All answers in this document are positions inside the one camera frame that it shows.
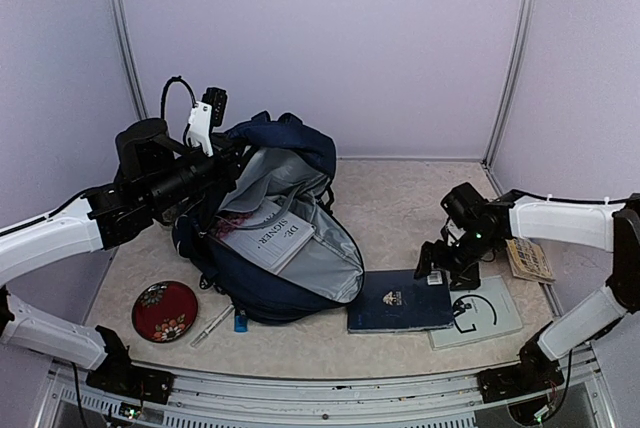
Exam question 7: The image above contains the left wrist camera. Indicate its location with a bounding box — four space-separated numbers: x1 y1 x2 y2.
183 87 228 157

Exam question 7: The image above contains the clear plastic syringe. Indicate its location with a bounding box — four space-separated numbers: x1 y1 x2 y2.
190 304 235 348

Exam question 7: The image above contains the pink paperback book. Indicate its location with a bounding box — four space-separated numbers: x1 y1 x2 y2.
209 199 315 274

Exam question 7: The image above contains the left aluminium frame post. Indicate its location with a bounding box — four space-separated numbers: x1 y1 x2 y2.
108 0 149 129

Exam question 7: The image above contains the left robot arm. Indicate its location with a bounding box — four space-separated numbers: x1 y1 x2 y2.
1 118 246 404

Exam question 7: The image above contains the black and blue stamp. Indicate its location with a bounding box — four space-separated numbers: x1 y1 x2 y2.
234 314 248 333

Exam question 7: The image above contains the grey white book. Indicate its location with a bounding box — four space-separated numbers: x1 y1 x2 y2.
429 275 523 350

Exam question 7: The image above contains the front aluminium rail base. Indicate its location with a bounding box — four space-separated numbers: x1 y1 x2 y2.
34 342 616 428

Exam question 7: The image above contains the colourful comic booklet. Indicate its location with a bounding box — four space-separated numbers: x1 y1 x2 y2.
506 238 555 284

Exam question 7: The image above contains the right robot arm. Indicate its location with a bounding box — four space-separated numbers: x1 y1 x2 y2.
414 182 639 403

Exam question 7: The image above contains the navy blue student backpack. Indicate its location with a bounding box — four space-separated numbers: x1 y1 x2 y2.
172 111 365 325

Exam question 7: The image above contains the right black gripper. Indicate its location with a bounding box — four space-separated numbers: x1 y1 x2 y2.
414 227 501 290

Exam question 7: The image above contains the red floral plate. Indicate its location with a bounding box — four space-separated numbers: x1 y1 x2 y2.
131 281 199 344

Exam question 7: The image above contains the right aluminium frame post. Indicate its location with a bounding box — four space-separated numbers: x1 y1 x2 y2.
482 0 535 171

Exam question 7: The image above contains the dark blue book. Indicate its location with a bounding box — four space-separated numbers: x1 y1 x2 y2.
347 270 454 334

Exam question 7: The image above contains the aluminium frame post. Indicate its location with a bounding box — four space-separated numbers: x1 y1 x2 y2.
108 0 149 129
482 0 535 171

